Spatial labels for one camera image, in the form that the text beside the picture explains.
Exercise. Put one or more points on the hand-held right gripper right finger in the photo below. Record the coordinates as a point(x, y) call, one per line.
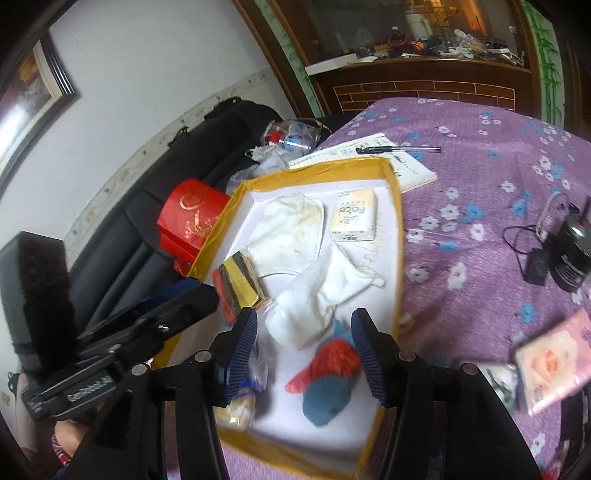
point(367, 360)

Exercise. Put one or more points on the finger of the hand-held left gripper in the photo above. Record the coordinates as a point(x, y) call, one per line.
point(175, 300)

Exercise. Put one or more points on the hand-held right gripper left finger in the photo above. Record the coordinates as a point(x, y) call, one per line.
point(242, 355)

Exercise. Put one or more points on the red plastic bag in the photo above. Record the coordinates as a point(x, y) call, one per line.
point(330, 360)

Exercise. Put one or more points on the blue-grey towel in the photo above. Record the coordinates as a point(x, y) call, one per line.
point(323, 401)

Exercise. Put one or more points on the zip bag of coloured sponges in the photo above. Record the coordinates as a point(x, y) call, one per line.
point(235, 281)

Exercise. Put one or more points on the yellow-taped white box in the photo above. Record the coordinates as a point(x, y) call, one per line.
point(286, 429)

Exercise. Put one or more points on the white towel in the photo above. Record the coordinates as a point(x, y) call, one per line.
point(309, 295)

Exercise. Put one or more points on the stained white cloth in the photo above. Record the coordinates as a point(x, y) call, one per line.
point(286, 230)

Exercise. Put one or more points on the white soap box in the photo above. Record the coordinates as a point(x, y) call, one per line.
point(353, 214)

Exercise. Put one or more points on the pink tissue pack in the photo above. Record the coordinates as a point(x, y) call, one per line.
point(554, 364)

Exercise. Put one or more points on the person's left forearm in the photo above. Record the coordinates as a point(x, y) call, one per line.
point(69, 436)

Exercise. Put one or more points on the red gift bag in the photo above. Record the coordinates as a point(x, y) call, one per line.
point(189, 217)

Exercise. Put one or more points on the dark fuzzy box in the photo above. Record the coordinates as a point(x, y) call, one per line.
point(32, 295)

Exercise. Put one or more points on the black sofa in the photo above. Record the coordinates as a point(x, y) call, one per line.
point(138, 184)

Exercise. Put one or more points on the white plastic bag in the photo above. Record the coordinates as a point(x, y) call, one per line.
point(265, 161)

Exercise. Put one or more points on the purple floral tablecloth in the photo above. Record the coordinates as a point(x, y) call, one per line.
point(461, 207)

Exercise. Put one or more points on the black power adapter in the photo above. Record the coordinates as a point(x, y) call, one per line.
point(538, 270)

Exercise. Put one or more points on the white notebook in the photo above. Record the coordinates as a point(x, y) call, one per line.
point(411, 170)

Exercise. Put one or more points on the clear plastic bag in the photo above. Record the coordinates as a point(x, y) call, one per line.
point(291, 136)

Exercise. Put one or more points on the black pen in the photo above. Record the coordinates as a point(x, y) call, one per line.
point(374, 149)

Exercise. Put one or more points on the black motor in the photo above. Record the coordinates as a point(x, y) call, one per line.
point(572, 258)

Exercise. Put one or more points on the framed picture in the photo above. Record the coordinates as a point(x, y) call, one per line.
point(27, 106)

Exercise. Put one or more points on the wooden glass cabinet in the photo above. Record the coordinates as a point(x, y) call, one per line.
point(415, 87)

